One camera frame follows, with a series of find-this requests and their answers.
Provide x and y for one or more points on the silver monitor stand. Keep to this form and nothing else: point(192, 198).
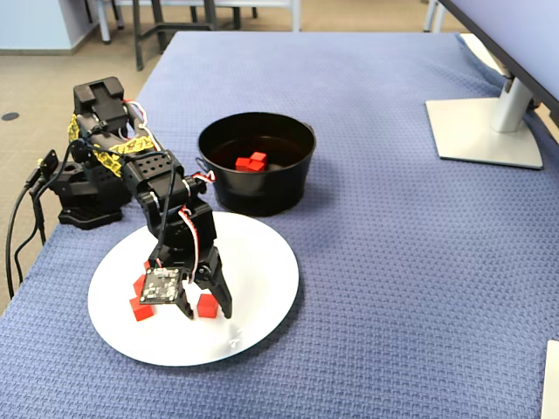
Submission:
point(480, 131)

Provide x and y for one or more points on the black round floor cover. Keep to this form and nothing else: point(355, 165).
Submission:
point(9, 116)

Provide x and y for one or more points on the white flat object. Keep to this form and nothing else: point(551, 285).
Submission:
point(551, 384)

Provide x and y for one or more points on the black chair leg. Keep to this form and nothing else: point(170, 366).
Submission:
point(120, 17)
point(236, 19)

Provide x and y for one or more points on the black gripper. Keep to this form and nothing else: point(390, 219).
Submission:
point(209, 267)

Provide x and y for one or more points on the computer monitor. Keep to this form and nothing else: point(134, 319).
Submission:
point(524, 35)

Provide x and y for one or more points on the white metal leg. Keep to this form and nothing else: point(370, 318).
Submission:
point(430, 15)

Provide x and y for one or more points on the blue woven tablecloth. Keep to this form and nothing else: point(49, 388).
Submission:
point(393, 262)

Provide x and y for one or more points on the dark grey table frame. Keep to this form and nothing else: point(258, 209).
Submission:
point(138, 48)

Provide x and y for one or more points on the light blue cabinet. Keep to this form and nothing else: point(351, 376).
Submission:
point(30, 22)

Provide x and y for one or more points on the small camera circuit board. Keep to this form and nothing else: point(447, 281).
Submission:
point(159, 286)

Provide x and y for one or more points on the white round plate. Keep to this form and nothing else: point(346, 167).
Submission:
point(253, 283)

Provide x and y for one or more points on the black metal bucket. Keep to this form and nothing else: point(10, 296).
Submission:
point(262, 192)

